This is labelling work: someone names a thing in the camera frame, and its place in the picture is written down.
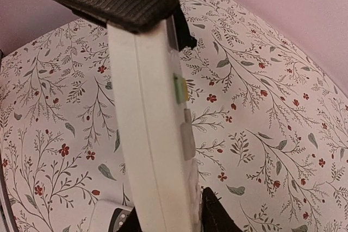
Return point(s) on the slim white remote control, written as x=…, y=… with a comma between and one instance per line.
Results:
x=155, y=128

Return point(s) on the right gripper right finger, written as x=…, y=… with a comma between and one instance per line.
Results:
x=184, y=38

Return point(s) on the black-faced white remote control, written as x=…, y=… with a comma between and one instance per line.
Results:
x=108, y=216

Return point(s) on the floral patterned table mat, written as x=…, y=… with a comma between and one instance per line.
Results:
x=270, y=126

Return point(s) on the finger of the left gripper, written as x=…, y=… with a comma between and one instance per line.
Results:
x=214, y=216

